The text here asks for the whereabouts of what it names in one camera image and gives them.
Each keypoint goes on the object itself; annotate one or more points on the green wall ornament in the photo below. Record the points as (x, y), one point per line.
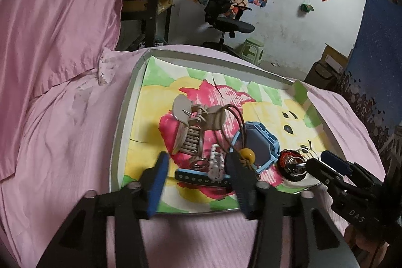
(307, 7)

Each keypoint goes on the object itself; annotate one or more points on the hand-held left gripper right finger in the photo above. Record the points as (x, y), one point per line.
(235, 180)

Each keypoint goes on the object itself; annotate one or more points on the cartoon printed paper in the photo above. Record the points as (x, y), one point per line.
(157, 89)

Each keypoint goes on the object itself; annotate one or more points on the green plastic stool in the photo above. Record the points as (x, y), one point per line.
(251, 49)

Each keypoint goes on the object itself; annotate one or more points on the flower painted cardboard tray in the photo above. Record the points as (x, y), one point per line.
(125, 117)

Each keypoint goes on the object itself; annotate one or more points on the person's right hand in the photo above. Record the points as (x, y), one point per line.
(350, 233)

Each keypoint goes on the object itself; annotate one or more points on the pink satin curtain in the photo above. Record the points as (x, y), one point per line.
(62, 20)

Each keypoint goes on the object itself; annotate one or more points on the cartoon poster behind chair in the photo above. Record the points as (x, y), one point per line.
(240, 2)

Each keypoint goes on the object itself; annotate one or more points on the dark wooden desk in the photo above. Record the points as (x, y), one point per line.
(138, 4)

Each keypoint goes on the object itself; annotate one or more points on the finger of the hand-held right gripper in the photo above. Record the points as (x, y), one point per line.
(323, 173)
(336, 159)

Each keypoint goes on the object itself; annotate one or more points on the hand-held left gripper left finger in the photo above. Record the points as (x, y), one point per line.
(158, 183)

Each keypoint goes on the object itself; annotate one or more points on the blue printed cloth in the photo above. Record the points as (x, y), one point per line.
(373, 67)

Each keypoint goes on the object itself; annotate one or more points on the red white black ornament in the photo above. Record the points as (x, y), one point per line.
(285, 158)

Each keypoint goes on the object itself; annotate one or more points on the pink bedsheet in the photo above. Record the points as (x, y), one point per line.
(69, 145)

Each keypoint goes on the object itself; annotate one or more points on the dark brown box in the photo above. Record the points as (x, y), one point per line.
(318, 76)

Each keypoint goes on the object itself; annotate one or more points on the beige hair claw clip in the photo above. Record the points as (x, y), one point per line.
(182, 104)

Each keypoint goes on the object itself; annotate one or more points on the blue watch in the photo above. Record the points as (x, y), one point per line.
(270, 142)

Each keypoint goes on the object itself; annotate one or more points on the open cardboard box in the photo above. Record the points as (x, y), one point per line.
(334, 57)

